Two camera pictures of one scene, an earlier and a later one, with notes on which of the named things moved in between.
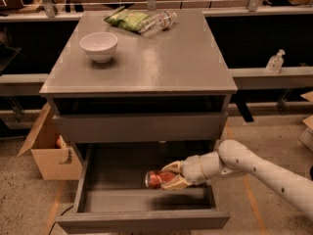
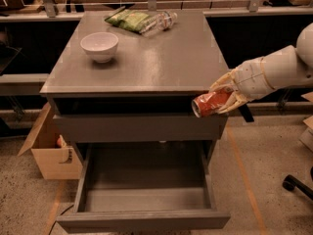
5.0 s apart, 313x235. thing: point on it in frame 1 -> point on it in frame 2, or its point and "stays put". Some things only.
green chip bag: (128, 19) stays put
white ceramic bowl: (101, 46) stays put
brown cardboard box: (56, 159) stays put
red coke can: (154, 179) -> (207, 103)
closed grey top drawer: (165, 126) stays put
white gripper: (192, 169) -> (250, 78)
